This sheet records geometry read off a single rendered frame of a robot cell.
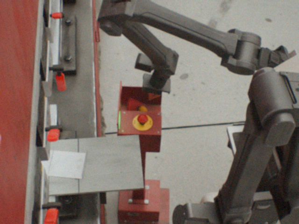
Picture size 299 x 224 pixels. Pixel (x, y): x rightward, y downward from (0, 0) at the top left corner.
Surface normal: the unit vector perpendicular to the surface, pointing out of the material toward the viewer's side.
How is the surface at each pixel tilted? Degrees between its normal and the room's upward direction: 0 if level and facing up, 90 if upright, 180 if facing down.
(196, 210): 22
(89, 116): 0
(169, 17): 38
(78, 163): 0
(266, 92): 31
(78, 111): 0
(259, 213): 90
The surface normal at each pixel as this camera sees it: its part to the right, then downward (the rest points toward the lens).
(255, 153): 0.07, 0.80
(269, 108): -0.66, -0.38
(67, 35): 0.03, -0.60
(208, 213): 0.47, -0.57
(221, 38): 0.41, -0.07
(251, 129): -0.99, 0.08
